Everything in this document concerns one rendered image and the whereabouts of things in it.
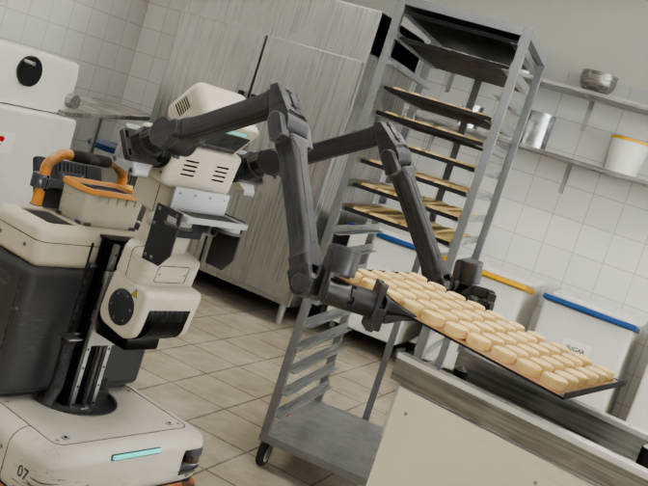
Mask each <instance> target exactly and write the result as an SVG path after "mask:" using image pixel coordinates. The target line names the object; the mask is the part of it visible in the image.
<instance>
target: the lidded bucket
mask: <svg viewBox="0 0 648 486"><path fill-rule="evenodd" d="M611 137H612V139H611V143H610V147H609V151H608V155H607V162H606V165H605V168H606V169H609V170H613V171H615V172H618V173H622V174H625V175H628V176H634V177H636V175H637V173H638V171H639V169H640V167H641V165H642V163H643V161H644V159H645V156H646V154H647V152H648V144H646V143H643V142H641V141H638V140H635V139H632V138H628V137H625V136H620V135H615V134H613V135H611Z"/></svg>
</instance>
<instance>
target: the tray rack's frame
mask: <svg viewBox="0 0 648 486"><path fill-rule="evenodd" d="M405 5H406V6H407V8H408V9H409V10H410V11H411V12H412V13H415V14H422V15H425V16H429V17H433V18H437V19H440V20H443V21H447V22H450V23H454V24H458V25H462V26H465V27H469V28H473V29H475V30H479V31H483V32H486V33H490V34H494V35H498V36H501V37H505V38H509V39H512V40H515V41H518V42H519V39H520V37H521V36H522V33H523V31H524V28H525V27H523V26H520V25H516V24H512V23H508V22H504V21H501V20H497V19H493V18H490V17H486V16H483V15H479V14H475V13H469V12H465V11H461V10H457V9H453V8H451V7H447V6H443V5H439V4H435V3H432V2H428V1H424V0H406V4H405ZM518 42H517V44H518ZM528 51H529V52H530V54H531V56H532V58H533V60H534V62H535V63H536V65H537V68H536V71H535V73H534V76H533V79H532V82H531V84H530V87H529V90H528V93H527V96H526V101H525V104H524V107H523V110H522V113H521V116H520V118H519V120H518V123H517V126H516V129H515V132H514V135H513V138H512V141H511V144H510V147H509V150H508V152H507V155H506V157H505V160H504V163H503V166H502V169H501V172H500V175H499V180H498V183H497V186H496V189H495V191H494V194H493V197H492V199H491V202H490V205H489V208H488V211H487V214H486V217H485V220H484V223H483V226H482V228H481V231H480V234H479V236H478V239H477V242H476V245H475V248H474V251H473V254H472V259H476V260H479V259H480V256H481V253H482V251H483V248H484V245H485V242H486V239H487V236H488V233H489V230H490V227H491V225H492V222H493V220H494V217H495V214H496V211H497V208H498V205H499V202H500V197H501V194H502V191H503V189H504V186H505V183H506V180H507V178H508V175H509V172H510V169H511V166H512V163H513V160H514V158H515V155H516V152H517V149H518V146H519V144H520V141H521V138H522V135H523V132H524V129H525V127H526V124H527V119H528V116H529V113H530V110H531V107H532V104H533V101H534V98H535V97H536V94H537V91H538V88H539V85H540V82H541V79H542V76H543V73H544V70H545V67H546V65H547V62H548V61H547V58H546V56H545V54H544V52H543V50H542V48H541V45H540V43H539V41H538V39H537V38H536V35H535V33H534V32H533V35H532V37H531V40H530V43H529V46H528ZM430 69H431V67H430V66H428V65H427V64H426V63H423V65H422V68H421V71H420V74H419V77H421V78H422V79H423V80H425V81H426V80H427V77H428V74H429V71H430ZM481 83H482V81H478V80H474V83H473V86H472V91H471V94H470V97H469V100H468V103H467V106H466V108H467V109H470V110H473V107H474V104H475V101H476V98H477V95H478V92H479V89H480V86H481ZM401 322H402V321H398V322H394V323H393V326H392V329H391V334H390V337H389V340H388V343H387V346H386V349H385V352H384V355H383V358H382V361H381V363H380V366H379V369H378V372H377V375H376V378H375V381H374V384H373V387H372V390H371V393H370V396H369V399H368V401H367V404H366V407H365V410H364V415H363V417H362V418H360V417H358V416H356V415H353V414H351V413H348V412H346V411H344V410H341V409H340V408H338V407H335V406H333V405H330V404H328V403H326V402H323V401H322V399H323V396H324V393H325V392H324V393H322V394H320V395H319V396H317V397H316V398H315V399H314V400H313V401H312V402H310V403H308V404H307V405H305V406H304V407H302V408H300V409H299V410H297V411H295V412H294V413H292V414H290V415H289V416H287V417H285V418H283V419H282V420H280V421H278V422H277V423H275V424H273V427H272V430H271V433H270V434H269V435H268V436H267V439H266V443H267V444H269V447H268V451H267V454H266V457H265V459H267V458H268V457H270V456H271V453H272V450H273V446H274V447H276V448H279V449H281V450H283V451H285V452H287V453H290V454H292V455H294V456H296V457H299V458H301V459H303V460H305V461H308V462H310V463H312V464H314V465H316V466H318V467H320V468H322V469H325V470H327V471H329V472H331V473H335V474H337V475H339V476H342V477H344V478H346V479H348V480H350V481H353V482H355V483H357V484H359V485H362V486H366V483H367V481H368V478H369V475H370V472H371V469H372V466H373V463H374V460H372V459H370V457H371V456H372V455H373V454H374V453H375V452H376V451H377V450H378V448H379V445H380V443H381V441H382V437H380V436H378V435H379V434H380V433H381V432H382V429H383V426H381V425H378V424H376V423H373V422H371V421H369V417H370V414H371V411H372V408H373V405H374V402H375V399H376V396H377V393H378V391H379V388H380V385H381V382H382V379H383V376H384V373H385V370H386V367H387V364H388V361H389V358H390V355H391V352H392V348H393V345H394V342H395V340H396V337H397V334H398V331H399V328H400V325H401ZM450 343H451V340H450V339H448V338H446V337H444V340H443V343H442V346H441V349H440V352H439V355H438V358H437V361H436V363H435V366H436V367H438V368H440V369H442V368H443V365H444V362H445V359H446V354H447V351H448V348H449V345H450Z"/></svg>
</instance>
